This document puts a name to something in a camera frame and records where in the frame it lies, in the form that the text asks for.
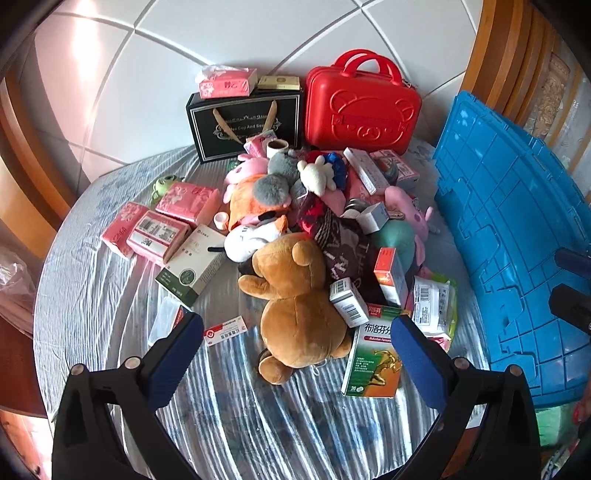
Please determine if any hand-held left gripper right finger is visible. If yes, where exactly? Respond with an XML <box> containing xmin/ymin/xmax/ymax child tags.
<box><xmin>392</xmin><ymin>315</ymin><xmax>541</xmax><ymax>480</ymax></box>

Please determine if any small green one-eyed plush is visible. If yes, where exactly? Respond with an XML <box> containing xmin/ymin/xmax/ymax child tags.
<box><xmin>151</xmin><ymin>176</ymin><xmax>186</xmax><ymax>206</ymax></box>

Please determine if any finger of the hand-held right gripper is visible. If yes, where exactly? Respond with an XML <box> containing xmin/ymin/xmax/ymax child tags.
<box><xmin>549</xmin><ymin>283</ymin><xmax>591</xmax><ymax>334</ymax></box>
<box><xmin>555</xmin><ymin>248</ymin><xmax>591</xmax><ymax>280</ymax></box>

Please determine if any white plush toy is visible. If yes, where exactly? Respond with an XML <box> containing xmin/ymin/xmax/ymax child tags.
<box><xmin>298</xmin><ymin>150</ymin><xmax>349</xmax><ymax>193</ymax></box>

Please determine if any pink pig plush teal body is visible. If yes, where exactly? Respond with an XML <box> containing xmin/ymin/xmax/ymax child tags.
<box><xmin>372</xmin><ymin>186</ymin><xmax>437</xmax><ymax>273</ymax></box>

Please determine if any wooden door frame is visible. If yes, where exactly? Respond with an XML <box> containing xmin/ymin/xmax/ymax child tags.
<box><xmin>0</xmin><ymin>69</ymin><xmax>86</xmax><ymax>245</ymax></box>
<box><xmin>459</xmin><ymin>0</ymin><xmax>591</xmax><ymax>153</ymax></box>

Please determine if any white wipes packet green backing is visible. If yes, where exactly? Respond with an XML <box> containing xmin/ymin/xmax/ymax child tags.
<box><xmin>409</xmin><ymin>272</ymin><xmax>459</xmax><ymax>342</ymax></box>

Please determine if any pink rabbit plush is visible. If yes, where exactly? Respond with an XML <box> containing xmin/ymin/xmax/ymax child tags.
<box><xmin>224</xmin><ymin>154</ymin><xmax>269</xmax><ymax>204</ymax></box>

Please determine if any brown teddy bear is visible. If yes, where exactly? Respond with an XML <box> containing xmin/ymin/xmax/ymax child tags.
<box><xmin>238</xmin><ymin>233</ymin><xmax>354</xmax><ymax>386</ymax></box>

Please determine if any rolled patterned carpet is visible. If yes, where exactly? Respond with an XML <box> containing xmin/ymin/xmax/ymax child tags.
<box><xmin>526</xmin><ymin>46</ymin><xmax>589</xmax><ymax>153</ymax></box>

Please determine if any green cloth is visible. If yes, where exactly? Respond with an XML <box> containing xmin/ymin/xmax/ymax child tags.
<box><xmin>537</xmin><ymin>405</ymin><xmax>580</xmax><ymax>449</ymax></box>

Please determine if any red white small box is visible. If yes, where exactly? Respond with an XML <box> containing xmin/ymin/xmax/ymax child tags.
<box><xmin>203</xmin><ymin>315</ymin><xmax>249</xmax><ymax>347</ymax></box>

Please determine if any orange plush toy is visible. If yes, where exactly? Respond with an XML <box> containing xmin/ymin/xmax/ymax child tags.
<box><xmin>228</xmin><ymin>174</ymin><xmax>289</xmax><ymax>227</ymax></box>

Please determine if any gold flat box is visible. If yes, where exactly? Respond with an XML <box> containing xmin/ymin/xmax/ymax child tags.
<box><xmin>257</xmin><ymin>75</ymin><xmax>304</xmax><ymax>91</ymax></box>

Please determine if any green orange medicine box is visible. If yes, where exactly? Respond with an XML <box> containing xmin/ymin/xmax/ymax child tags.
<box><xmin>341</xmin><ymin>305</ymin><xmax>408</xmax><ymax>398</ymax></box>

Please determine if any clear plastic bag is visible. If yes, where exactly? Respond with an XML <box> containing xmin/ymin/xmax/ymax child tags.
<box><xmin>0</xmin><ymin>244</ymin><xmax>38</xmax><ymax>324</ymax></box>

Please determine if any long white box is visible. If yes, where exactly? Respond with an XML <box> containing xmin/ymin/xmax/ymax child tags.
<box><xmin>343</xmin><ymin>148</ymin><xmax>392</xmax><ymax>195</ymax></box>

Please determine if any small pink box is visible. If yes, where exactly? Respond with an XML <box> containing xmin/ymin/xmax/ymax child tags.
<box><xmin>244</xmin><ymin>129</ymin><xmax>278</xmax><ymax>157</ymax></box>

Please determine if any white barcode box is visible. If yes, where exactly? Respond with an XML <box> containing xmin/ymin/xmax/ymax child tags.
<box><xmin>329</xmin><ymin>278</ymin><xmax>370</xmax><ymax>329</ymax></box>

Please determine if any grey plush toy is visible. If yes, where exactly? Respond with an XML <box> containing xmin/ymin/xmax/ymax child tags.
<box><xmin>268</xmin><ymin>151</ymin><xmax>301</xmax><ymax>183</ymax></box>

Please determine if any black gift box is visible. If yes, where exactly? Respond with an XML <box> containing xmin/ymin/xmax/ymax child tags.
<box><xmin>186</xmin><ymin>88</ymin><xmax>306</xmax><ymax>163</ymax></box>

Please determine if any grey white small box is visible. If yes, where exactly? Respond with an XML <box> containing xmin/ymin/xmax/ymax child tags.
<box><xmin>355</xmin><ymin>202</ymin><xmax>389</xmax><ymax>234</ymax></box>

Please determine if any grey fluffy plush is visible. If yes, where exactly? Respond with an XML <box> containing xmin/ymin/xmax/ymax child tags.
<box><xmin>256</xmin><ymin>174</ymin><xmax>293</xmax><ymax>208</ymax></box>

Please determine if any blue plastic storage crate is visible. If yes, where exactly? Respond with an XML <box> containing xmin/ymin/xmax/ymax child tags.
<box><xmin>431</xmin><ymin>90</ymin><xmax>591</xmax><ymax>409</ymax></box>

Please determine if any white green box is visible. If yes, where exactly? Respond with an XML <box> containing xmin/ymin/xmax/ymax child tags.
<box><xmin>154</xmin><ymin>224</ymin><xmax>228</xmax><ymax>308</ymax></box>

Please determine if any translucent white packet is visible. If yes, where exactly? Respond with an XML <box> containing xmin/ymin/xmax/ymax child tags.
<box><xmin>152</xmin><ymin>295</ymin><xmax>186</xmax><ymax>340</ymax></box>

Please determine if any orange white medicine box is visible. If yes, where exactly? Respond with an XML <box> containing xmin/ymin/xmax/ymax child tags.
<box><xmin>372</xmin><ymin>248</ymin><xmax>410</xmax><ymax>308</ymax></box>

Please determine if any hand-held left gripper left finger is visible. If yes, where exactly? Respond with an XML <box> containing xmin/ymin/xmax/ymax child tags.
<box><xmin>52</xmin><ymin>313</ymin><xmax>205</xmax><ymax>480</ymax></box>

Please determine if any pink white picture box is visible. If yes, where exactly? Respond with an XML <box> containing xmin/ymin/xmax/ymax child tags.
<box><xmin>369</xmin><ymin>148</ymin><xmax>422</xmax><ymax>186</ymax></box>

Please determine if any red bear-embossed suitcase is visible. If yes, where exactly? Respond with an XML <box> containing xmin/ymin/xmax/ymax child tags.
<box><xmin>304</xmin><ymin>48</ymin><xmax>423</xmax><ymax>155</ymax></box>

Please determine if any pink tissue pack white label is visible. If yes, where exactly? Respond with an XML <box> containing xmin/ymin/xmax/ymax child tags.
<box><xmin>126</xmin><ymin>210</ymin><xmax>193</xmax><ymax>267</ymax></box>

